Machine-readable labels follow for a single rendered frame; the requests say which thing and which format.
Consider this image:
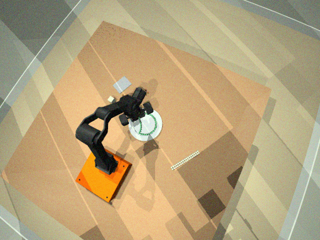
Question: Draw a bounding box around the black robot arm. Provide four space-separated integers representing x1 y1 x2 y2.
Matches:
75 87 147 175

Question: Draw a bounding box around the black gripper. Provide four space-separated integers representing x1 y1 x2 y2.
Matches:
119 102 154 126

